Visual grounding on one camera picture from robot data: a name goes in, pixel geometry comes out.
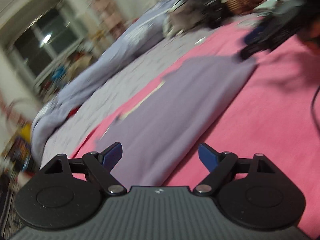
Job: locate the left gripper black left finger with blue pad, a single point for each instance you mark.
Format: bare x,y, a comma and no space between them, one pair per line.
99,166

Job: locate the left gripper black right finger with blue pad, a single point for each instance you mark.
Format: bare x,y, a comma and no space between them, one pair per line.
220,167

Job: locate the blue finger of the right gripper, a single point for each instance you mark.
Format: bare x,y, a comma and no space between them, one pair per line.
272,31

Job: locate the purple fleece garment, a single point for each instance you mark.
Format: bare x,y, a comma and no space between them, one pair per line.
158,134

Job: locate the lavender patterned bed sheet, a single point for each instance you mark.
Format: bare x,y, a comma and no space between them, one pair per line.
120,88

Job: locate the red item under duvet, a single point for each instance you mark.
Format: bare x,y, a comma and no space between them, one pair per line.
72,112

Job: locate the beige black clothing pile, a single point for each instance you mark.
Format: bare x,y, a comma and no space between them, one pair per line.
185,15

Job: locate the pink towel blanket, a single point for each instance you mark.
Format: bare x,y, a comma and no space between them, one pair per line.
270,115

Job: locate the yellow bag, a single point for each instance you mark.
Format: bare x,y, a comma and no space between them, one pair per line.
25,132

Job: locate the blue plush toy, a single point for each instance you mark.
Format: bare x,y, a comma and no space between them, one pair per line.
58,73

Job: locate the blue-grey floral duvet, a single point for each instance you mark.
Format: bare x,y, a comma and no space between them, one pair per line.
139,37

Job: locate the window with bars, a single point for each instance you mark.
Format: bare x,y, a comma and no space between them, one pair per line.
48,37

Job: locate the pink floral curtain right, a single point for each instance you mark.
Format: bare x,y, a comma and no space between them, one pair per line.
110,16

